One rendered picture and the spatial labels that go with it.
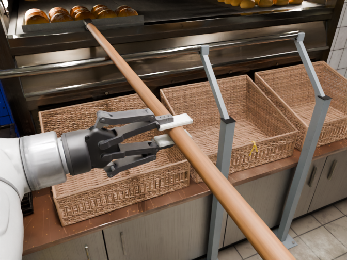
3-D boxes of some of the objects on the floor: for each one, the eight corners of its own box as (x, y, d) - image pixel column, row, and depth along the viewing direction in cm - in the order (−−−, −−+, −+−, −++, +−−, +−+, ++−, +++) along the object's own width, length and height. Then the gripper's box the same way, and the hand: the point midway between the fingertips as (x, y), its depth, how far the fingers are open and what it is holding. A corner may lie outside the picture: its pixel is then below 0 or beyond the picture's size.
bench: (-12, 255, 166) (-54, 179, 135) (310, 153, 247) (330, 91, 216) (-25, 366, 123) (-92, 291, 91) (372, 198, 203) (407, 128, 172)
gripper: (51, 104, 48) (182, 81, 56) (69, 177, 56) (180, 148, 65) (56, 126, 42) (200, 97, 50) (75, 204, 51) (196, 168, 59)
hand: (173, 130), depth 56 cm, fingers closed on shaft, 3 cm apart
